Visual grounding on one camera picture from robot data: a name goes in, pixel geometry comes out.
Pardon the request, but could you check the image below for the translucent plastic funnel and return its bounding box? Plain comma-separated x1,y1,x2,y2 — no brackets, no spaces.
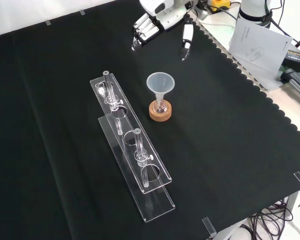
146,72,176,106

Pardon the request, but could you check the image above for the small round-bottom glass flask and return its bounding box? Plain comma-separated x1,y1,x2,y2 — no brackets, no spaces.
152,97,168,115

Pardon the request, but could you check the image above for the black bench cloth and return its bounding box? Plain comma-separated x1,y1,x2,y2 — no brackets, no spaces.
0,0,300,240

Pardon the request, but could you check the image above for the black cable bundle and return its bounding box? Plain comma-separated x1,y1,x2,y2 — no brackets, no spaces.
246,197,295,240

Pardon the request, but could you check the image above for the pale board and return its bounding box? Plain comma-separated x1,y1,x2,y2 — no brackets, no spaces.
198,11,289,91

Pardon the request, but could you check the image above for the grey bench leg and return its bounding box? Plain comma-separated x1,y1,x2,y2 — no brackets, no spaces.
286,189,300,221

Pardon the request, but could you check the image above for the black power adapter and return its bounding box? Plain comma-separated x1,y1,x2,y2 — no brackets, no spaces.
282,48,300,75

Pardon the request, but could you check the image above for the white paper booklet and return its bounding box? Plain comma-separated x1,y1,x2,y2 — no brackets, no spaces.
228,18,294,76

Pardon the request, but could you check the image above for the clear acrylic funnel stand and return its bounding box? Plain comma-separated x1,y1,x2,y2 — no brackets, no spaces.
89,70,176,224

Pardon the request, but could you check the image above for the yellow stop button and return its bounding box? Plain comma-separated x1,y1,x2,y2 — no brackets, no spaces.
209,0,231,12

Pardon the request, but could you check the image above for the grey handle tool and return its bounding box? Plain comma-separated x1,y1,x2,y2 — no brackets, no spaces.
279,68,300,99

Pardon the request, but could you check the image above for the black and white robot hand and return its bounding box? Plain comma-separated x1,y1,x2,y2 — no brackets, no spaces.
131,0,195,61

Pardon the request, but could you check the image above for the cork ring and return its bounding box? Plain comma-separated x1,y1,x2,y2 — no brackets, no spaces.
148,99,173,123

